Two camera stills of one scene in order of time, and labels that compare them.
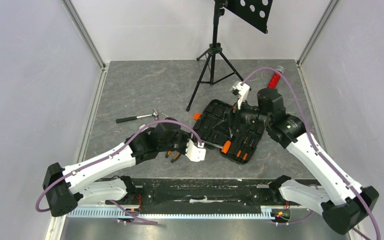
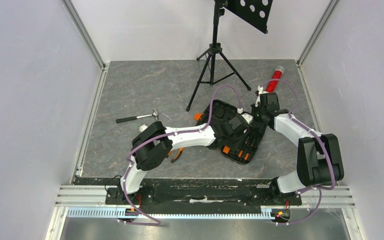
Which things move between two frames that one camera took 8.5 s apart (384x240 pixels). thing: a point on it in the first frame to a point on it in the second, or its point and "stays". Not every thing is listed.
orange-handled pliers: x=168 y=152 stays
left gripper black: x=186 y=135 to x=241 y=135
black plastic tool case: x=212 y=127 stays
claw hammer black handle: x=155 y=114 stays
